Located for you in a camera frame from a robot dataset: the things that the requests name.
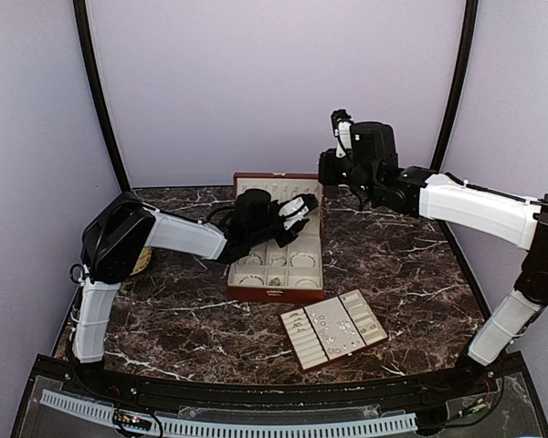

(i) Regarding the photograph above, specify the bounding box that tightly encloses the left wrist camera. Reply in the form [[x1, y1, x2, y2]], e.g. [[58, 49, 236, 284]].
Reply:
[[279, 193, 319, 220]]

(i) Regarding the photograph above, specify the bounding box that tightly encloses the black front table rail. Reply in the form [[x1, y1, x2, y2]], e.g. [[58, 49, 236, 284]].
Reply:
[[77, 365, 460, 411]]

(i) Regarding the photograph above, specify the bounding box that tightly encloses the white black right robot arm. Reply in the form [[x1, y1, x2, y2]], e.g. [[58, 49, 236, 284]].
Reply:
[[319, 109, 548, 396]]

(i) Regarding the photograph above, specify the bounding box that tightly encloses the red jewelry tray insert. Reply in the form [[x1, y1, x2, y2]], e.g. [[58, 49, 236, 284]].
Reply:
[[280, 289, 387, 371]]

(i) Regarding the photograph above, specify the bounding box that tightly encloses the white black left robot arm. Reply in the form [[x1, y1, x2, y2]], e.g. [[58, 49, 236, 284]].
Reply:
[[69, 188, 319, 398]]

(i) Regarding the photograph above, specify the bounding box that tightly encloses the black frame post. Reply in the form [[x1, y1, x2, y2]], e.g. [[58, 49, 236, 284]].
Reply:
[[422, 0, 480, 197], [72, 0, 132, 192]]

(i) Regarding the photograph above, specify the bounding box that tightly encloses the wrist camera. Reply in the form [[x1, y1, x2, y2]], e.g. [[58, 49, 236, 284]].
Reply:
[[279, 193, 319, 220], [331, 109, 353, 159]]

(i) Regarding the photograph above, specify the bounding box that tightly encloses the white slotted cable duct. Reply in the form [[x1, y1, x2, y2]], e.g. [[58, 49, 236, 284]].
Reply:
[[39, 390, 417, 437]]

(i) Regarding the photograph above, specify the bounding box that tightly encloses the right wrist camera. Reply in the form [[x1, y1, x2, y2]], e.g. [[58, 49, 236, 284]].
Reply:
[[331, 109, 353, 159]]

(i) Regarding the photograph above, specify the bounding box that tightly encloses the red wooden jewelry box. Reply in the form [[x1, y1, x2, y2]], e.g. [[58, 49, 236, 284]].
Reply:
[[227, 172, 324, 304]]

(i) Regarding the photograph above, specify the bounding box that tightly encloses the right black frame post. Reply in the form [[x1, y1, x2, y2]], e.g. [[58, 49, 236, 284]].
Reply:
[[422, 0, 480, 197]]

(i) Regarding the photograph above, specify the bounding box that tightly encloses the left black frame post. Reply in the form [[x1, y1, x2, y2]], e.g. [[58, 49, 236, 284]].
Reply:
[[72, 0, 132, 192]]

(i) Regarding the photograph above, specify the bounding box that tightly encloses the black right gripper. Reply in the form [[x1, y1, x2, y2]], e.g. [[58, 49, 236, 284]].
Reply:
[[319, 147, 377, 199]]

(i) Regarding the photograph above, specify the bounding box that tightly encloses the woven bamboo tray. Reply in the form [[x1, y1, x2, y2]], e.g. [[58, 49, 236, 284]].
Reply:
[[131, 247, 153, 276]]

